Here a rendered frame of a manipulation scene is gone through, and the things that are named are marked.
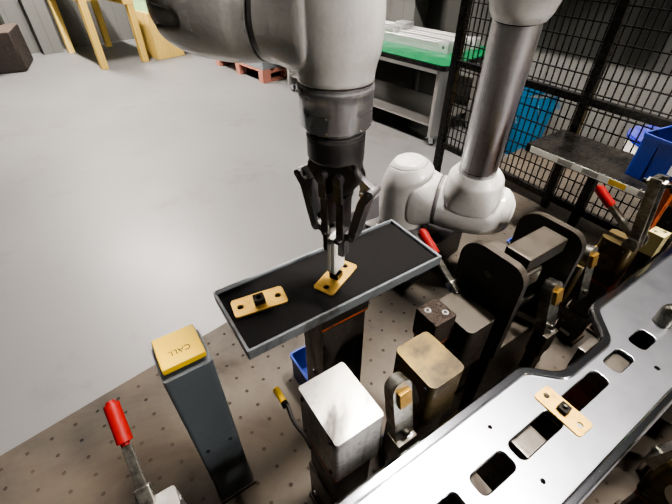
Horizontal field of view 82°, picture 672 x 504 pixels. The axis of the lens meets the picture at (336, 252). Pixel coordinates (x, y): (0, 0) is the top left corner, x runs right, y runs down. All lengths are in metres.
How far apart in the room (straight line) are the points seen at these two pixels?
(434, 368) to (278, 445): 0.48
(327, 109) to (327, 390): 0.37
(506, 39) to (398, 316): 0.76
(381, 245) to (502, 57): 0.49
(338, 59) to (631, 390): 0.72
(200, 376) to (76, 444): 0.59
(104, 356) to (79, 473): 1.21
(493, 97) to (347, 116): 0.60
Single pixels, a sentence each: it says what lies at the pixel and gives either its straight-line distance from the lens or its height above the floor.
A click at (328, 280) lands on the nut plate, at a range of 0.64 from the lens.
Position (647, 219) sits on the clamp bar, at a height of 1.13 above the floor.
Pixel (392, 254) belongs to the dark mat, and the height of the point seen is 1.16.
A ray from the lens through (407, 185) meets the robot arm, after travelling 1.17.
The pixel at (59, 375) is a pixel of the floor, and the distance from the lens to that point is 2.31.
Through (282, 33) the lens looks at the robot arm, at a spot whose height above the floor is 1.53.
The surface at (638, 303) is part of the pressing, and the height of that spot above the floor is 1.00.
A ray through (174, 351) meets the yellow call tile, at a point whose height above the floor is 1.16.
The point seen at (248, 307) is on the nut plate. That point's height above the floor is 1.16.
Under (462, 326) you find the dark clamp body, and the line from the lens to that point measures 0.72.
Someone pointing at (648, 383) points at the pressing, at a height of 1.00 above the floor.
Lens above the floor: 1.61
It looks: 40 degrees down
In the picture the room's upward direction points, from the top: straight up
